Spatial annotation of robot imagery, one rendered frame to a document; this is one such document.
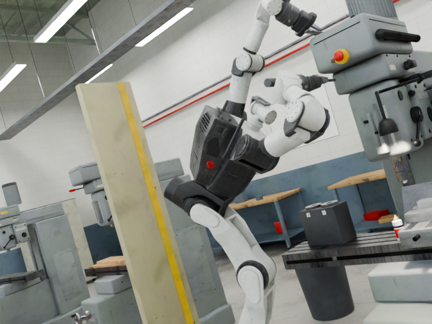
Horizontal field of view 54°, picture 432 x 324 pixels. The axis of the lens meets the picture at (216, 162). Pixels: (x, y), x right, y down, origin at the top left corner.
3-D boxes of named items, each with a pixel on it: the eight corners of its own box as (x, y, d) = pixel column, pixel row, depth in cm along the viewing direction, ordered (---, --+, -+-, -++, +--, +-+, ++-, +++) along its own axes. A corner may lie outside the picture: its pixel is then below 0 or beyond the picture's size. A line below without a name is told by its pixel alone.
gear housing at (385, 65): (391, 75, 166) (384, 51, 167) (336, 96, 183) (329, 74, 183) (418, 74, 191) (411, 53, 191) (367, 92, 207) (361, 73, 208)
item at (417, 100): (430, 138, 182) (412, 81, 182) (376, 152, 198) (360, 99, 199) (442, 133, 195) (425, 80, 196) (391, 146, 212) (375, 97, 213)
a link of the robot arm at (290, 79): (291, 71, 162) (306, 80, 150) (285, 93, 165) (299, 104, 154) (276, 68, 160) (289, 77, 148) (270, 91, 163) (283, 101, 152)
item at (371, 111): (387, 152, 172) (372, 103, 173) (378, 154, 175) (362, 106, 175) (391, 150, 175) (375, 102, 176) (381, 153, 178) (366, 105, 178)
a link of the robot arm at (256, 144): (260, 127, 152) (240, 141, 164) (256, 148, 148) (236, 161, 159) (285, 139, 156) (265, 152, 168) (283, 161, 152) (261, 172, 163)
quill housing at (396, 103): (413, 153, 169) (389, 76, 170) (365, 164, 183) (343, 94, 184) (427, 146, 183) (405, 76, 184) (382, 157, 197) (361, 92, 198)
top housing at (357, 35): (376, 49, 159) (363, 9, 160) (317, 76, 177) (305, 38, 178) (416, 52, 193) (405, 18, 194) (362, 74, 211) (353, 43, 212)
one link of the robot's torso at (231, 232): (249, 302, 177) (180, 216, 186) (261, 287, 193) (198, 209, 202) (275, 282, 171) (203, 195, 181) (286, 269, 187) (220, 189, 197)
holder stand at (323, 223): (344, 244, 202) (332, 204, 203) (308, 246, 219) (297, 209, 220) (357, 236, 210) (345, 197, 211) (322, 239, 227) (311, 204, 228)
